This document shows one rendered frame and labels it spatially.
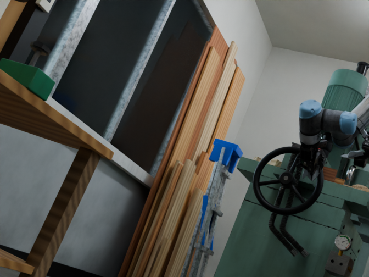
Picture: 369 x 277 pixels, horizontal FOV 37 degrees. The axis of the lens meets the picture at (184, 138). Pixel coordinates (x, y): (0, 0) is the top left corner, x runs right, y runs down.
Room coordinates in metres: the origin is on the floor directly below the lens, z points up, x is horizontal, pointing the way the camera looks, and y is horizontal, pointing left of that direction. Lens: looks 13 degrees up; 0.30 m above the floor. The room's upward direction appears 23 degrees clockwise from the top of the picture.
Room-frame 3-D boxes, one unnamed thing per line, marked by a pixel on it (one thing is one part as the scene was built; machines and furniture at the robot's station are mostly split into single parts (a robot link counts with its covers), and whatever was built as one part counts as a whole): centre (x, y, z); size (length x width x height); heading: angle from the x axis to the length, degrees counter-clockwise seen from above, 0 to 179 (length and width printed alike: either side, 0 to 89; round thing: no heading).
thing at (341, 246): (2.14, -0.74, 0.65); 0.06 x 0.04 x 0.08; 59
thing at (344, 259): (2.20, -0.77, 0.58); 0.12 x 0.08 x 0.08; 149
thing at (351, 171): (2.50, -0.80, 1.02); 0.12 x 0.03 x 0.12; 149
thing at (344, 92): (2.45, -0.62, 1.32); 0.18 x 0.18 x 0.31
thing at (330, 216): (2.56, -0.68, 0.76); 0.57 x 0.45 x 0.09; 149
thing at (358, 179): (2.53, -0.85, 1.02); 0.09 x 0.07 x 0.12; 59
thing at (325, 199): (2.40, -0.59, 0.82); 0.40 x 0.21 x 0.04; 59
